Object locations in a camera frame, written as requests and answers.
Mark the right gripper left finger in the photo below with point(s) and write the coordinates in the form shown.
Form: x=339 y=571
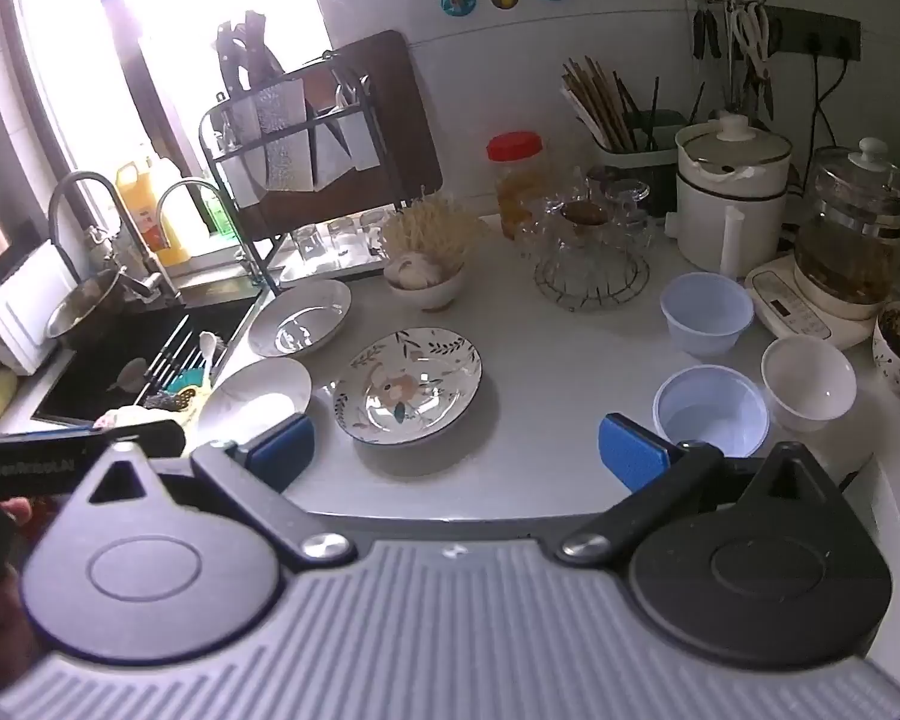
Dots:
x=250 y=479

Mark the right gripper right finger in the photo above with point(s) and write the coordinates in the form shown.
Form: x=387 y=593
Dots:
x=661 y=478

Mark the blue plastic bowl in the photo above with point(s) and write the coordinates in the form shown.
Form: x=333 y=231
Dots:
x=712 y=404
x=706 y=313

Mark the white leaf-print plate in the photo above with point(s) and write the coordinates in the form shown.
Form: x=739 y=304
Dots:
x=300 y=320

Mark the small white ceramic bowl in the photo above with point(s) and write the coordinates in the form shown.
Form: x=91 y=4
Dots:
x=809 y=383

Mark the floral patterned plate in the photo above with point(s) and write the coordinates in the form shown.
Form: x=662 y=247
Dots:
x=407 y=386

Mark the person's left hand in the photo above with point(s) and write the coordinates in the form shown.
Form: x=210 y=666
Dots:
x=20 y=649

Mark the steel bowl in sink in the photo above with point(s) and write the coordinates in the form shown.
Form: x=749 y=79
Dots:
x=90 y=312

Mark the chrome sink faucet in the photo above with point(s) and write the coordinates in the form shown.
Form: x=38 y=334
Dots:
x=156 y=282

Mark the white drip tray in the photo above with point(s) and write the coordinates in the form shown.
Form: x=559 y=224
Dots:
x=341 y=249

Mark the halved purple onion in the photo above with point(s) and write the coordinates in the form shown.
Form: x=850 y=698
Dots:
x=413 y=271

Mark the white bowl with vegetables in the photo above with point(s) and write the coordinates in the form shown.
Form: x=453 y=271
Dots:
x=430 y=298

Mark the yellow detergent bottle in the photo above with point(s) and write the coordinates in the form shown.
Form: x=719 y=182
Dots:
x=154 y=210

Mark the red-lid plastic jar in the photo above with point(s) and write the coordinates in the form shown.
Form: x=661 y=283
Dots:
x=522 y=176

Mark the white electric cooker pot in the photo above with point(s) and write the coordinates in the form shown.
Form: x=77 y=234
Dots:
x=731 y=187

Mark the glass health kettle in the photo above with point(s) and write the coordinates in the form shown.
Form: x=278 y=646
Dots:
x=847 y=253

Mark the chopstick holder with chopsticks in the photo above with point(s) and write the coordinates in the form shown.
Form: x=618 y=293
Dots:
x=608 y=110

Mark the black dish rack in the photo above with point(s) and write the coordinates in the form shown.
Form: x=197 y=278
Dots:
x=294 y=148

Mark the blue pipe flange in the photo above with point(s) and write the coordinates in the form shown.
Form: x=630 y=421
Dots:
x=457 y=8

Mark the wire rack with glassware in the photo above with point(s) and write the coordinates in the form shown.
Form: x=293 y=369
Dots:
x=587 y=244

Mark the wall hook rack with utensils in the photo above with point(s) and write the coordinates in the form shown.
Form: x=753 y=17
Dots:
x=736 y=35

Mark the black wall power socket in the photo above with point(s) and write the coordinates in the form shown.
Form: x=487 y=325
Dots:
x=795 y=31

